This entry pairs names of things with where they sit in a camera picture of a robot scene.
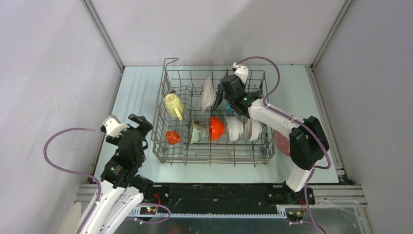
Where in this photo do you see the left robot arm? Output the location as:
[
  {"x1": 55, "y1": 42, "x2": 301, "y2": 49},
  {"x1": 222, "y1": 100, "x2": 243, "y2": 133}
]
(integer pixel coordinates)
[{"x1": 78, "y1": 114, "x2": 154, "y2": 234}]

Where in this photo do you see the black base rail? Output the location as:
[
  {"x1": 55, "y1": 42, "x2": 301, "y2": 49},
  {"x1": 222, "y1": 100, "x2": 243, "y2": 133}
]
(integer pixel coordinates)
[{"x1": 144, "y1": 183, "x2": 315, "y2": 215}]

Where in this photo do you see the yellow mug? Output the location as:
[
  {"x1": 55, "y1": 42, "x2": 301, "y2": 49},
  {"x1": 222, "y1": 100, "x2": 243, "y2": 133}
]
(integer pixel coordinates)
[{"x1": 164, "y1": 93, "x2": 184, "y2": 120}]

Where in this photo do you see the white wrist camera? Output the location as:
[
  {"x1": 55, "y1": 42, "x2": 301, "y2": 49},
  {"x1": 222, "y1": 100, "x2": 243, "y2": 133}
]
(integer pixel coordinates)
[
  {"x1": 232, "y1": 63, "x2": 249, "y2": 85},
  {"x1": 103, "y1": 115, "x2": 130, "y2": 138}
]

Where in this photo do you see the white plate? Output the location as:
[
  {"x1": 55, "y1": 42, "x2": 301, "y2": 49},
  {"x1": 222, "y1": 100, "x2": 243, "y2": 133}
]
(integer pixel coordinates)
[{"x1": 201, "y1": 77, "x2": 215, "y2": 113}]

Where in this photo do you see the pale green cup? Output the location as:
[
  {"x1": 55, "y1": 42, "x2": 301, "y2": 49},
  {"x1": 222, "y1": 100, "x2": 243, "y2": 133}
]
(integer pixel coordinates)
[{"x1": 189, "y1": 119, "x2": 206, "y2": 144}]

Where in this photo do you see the white ribbed bowl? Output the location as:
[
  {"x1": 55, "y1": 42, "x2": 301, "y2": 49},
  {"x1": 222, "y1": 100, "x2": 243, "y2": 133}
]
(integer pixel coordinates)
[{"x1": 226, "y1": 116, "x2": 244, "y2": 142}]

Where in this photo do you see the dark teal plate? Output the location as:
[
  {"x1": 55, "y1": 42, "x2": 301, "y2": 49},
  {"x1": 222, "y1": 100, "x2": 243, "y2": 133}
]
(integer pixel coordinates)
[{"x1": 212, "y1": 83, "x2": 225, "y2": 111}]

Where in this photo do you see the pink dotted plate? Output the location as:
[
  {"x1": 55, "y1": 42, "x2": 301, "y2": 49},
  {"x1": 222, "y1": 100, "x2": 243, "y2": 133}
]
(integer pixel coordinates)
[{"x1": 274, "y1": 131, "x2": 290, "y2": 156}]

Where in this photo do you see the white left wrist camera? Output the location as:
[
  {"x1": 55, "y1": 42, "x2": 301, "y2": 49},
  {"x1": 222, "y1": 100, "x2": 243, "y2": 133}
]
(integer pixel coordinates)
[{"x1": 103, "y1": 115, "x2": 130, "y2": 138}]

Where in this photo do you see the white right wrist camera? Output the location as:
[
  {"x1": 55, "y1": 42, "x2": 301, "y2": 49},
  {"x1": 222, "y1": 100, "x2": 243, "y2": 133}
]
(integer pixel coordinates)
[{"x1": 232, "y1": 63, "x2": 249, "y2": 85}]

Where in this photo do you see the blue dotted plate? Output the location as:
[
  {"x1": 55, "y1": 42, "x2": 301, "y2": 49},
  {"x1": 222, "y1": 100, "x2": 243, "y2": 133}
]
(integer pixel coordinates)
[{"x1": 225, "y1": 101, "x2": 233, "y2": 115}]

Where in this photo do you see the orange bowl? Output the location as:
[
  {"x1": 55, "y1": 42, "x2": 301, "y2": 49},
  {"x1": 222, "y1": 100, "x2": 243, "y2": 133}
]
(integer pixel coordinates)
[{"x1": 209, "y1": 116, "x2": 225, "y2": 141}]

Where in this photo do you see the grey wire dish rack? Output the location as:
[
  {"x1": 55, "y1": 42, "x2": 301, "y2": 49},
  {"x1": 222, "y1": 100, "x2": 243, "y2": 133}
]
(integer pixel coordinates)
[{"x1": 151, "y1": 58, "x2": 276, "y2": 165}]

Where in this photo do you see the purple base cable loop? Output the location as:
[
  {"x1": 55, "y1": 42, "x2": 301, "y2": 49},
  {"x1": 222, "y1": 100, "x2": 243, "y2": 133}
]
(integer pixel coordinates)
[{"x1": 133, "y1": 202, "x2": 172, "y2": 225}]

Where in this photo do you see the small orange cup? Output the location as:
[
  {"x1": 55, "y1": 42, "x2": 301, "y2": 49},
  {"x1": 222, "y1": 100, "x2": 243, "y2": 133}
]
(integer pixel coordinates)
[{"x1": 164, "y1": 130, "x2": 181, "y2": 145}]

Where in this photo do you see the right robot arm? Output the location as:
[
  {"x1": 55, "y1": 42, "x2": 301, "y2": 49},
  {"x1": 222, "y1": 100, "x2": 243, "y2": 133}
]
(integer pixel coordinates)
[{"x1": 219, "y1": 75, "x2": 330, "y2": 204}]

